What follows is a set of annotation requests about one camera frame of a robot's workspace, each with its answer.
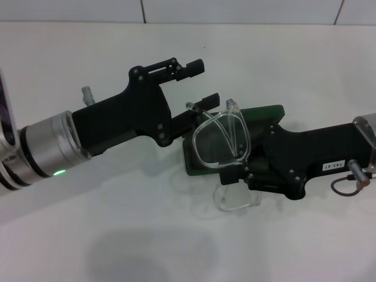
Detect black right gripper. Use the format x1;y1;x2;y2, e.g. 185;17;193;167
220;122;372;202

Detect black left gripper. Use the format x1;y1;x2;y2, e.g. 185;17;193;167
72;58;221;156

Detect green glasses case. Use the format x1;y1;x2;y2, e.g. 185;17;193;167
182;104;286;177

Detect clear white glasses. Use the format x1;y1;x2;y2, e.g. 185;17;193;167
184;99;264;212

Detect right clear flange plate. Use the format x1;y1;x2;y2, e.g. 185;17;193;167
353;112;376;173

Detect clear flange plate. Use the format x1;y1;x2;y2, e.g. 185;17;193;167
50;110;91;161
353;112;376;173

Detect left clear flange plate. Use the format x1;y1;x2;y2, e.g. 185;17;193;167
50;110;91;161

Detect right gripper cable with plug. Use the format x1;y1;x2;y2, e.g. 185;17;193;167
330;159;376;197

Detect gripper cable with plug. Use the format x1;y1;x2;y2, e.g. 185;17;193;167
81;85;95;106
330;159;376;197

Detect left gripper cable with plug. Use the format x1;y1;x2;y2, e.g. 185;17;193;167
81;85;95;106

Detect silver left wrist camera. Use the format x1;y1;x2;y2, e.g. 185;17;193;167
0;69;20;153

